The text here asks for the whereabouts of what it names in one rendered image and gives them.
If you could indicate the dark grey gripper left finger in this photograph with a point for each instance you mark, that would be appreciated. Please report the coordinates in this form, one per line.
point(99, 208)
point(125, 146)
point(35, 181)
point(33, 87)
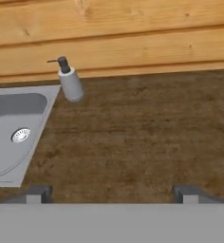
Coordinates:
point(38, 193)

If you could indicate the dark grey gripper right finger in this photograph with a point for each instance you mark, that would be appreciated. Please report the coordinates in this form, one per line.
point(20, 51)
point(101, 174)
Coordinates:
point(186, 193)

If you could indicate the grey kitchen sink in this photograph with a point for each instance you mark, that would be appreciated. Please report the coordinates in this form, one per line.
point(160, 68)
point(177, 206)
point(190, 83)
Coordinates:
point(15, 126)

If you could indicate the grey soap dispenser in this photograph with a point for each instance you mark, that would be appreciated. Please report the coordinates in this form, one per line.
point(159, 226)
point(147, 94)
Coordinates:
point(70, 83)

